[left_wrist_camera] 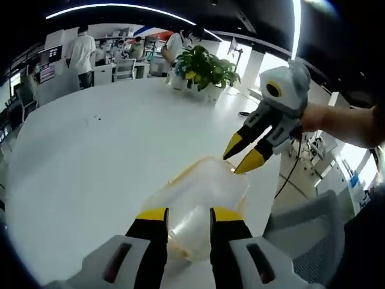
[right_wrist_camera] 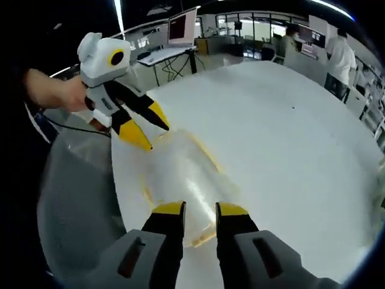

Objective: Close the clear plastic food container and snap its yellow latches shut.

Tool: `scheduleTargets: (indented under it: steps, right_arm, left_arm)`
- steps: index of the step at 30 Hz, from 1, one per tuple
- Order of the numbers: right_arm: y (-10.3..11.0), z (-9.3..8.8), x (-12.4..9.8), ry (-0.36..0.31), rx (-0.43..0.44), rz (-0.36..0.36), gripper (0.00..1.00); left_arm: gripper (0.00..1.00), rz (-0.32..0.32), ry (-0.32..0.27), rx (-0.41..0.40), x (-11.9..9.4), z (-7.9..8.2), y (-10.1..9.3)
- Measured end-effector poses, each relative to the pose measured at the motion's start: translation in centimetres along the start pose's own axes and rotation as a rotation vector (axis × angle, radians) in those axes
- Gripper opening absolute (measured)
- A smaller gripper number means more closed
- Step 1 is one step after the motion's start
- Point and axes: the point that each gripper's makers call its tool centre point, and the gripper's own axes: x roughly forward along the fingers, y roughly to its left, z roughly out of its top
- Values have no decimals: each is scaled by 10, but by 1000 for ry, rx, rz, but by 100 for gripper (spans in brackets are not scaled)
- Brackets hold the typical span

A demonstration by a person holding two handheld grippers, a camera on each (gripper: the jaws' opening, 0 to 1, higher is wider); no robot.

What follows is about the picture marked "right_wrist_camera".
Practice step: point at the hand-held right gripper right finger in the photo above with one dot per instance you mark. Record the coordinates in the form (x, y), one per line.
(231, 241)

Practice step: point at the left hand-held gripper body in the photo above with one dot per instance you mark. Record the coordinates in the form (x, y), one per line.
(97, 66)

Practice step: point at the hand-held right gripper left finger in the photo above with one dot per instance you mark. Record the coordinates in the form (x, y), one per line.
(164, 241)

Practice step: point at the clear plastic bag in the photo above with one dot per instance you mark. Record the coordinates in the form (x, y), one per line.
(186, 174)

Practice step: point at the person's left hand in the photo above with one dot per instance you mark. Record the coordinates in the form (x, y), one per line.
(69, 94)

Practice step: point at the white monitor desk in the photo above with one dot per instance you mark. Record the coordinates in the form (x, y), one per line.
(164, 55)

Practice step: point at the ceiling light strip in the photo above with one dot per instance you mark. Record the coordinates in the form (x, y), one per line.
(118, 15)

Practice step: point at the large computer monitor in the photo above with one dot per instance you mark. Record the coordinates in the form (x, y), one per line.
(182, 28)

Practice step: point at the grey mesh chair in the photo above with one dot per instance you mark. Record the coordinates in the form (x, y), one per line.
(75, 204)

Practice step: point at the person's black shirt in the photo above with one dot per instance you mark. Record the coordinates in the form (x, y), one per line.
(15, 150)

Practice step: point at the small display screen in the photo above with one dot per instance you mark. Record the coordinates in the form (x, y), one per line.
(312, 39)

